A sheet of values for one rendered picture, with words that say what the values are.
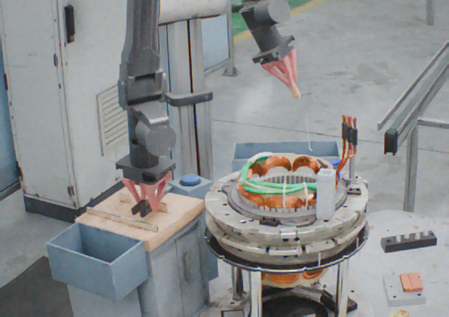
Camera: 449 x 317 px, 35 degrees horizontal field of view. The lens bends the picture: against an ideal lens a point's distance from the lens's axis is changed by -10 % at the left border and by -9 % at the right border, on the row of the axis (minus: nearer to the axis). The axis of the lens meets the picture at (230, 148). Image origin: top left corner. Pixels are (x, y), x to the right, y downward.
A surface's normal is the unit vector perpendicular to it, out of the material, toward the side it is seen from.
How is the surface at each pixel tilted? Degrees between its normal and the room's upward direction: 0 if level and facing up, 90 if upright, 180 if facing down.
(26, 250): 0
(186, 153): 90
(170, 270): 90
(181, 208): 0
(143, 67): 105
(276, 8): 74
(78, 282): 90
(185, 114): 90
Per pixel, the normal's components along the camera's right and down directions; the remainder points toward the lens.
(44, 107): -0.45, 0.35
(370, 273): -0.05, -0.93
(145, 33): 0.43, 0.55
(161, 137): 0.43, 0.36
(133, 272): 0.87, 0.15
